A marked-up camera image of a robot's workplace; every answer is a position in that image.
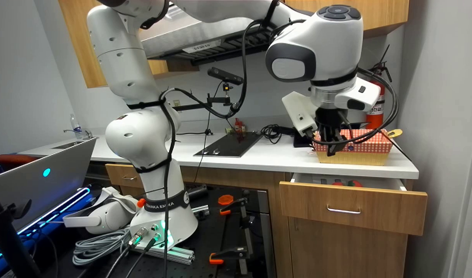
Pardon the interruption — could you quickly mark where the wooden top left drawer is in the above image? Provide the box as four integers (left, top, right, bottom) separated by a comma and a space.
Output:
106, 164, 143, 189

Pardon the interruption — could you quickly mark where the silver drawer handle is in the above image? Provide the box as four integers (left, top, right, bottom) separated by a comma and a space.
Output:
326, 206, 362, 215

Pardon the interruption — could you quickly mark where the wooden top right drawer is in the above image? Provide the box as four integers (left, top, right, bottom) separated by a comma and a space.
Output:
280, 181, 428, 237

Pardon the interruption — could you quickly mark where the range hood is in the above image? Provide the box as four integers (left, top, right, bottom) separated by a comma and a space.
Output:
138, 5, 280, 67

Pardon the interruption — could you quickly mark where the wooden drawer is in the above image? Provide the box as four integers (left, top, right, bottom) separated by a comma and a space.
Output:
106, 164, 143, 189
280, 181, 428, 237

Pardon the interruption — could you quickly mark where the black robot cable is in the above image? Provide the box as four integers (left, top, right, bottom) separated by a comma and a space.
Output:
158, 10, 280, 278

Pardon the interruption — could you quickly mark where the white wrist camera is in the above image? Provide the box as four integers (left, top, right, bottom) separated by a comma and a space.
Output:
283, 91, 317, 138

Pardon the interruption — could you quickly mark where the silver laptop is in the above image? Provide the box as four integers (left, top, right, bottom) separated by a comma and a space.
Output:
0, 139, 96, 218

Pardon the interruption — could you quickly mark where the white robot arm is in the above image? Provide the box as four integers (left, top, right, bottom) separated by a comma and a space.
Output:
87, 0, 365, 244

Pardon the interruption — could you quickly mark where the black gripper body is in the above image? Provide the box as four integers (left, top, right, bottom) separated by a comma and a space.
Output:
317, 108, 345, 142

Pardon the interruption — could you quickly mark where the black induction cooktop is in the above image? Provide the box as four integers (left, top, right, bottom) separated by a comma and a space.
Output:
198, 132, 261, 158

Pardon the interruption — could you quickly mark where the white cable bundle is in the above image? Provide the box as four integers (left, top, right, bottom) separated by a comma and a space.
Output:
72, 229, 133, 269

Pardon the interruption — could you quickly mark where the wooden lower cabinet door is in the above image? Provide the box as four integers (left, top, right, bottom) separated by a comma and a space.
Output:
289, 218, 408, 278

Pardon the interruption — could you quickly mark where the white VR headset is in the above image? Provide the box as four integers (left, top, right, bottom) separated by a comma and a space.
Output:
64, 187, 138, 235

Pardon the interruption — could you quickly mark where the red fire extinguisher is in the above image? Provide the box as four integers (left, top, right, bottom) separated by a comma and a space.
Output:
366, 47, 391, 130

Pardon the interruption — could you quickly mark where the red checkered basket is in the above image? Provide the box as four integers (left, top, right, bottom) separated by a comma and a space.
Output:
314, 133, 392, 166

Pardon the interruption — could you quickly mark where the black camera on stand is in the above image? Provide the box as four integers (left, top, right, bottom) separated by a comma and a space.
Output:
207, 68, 244, 85

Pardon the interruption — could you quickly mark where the orange black clamp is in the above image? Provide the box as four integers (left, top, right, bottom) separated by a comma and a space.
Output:
209, 195, 255, 275

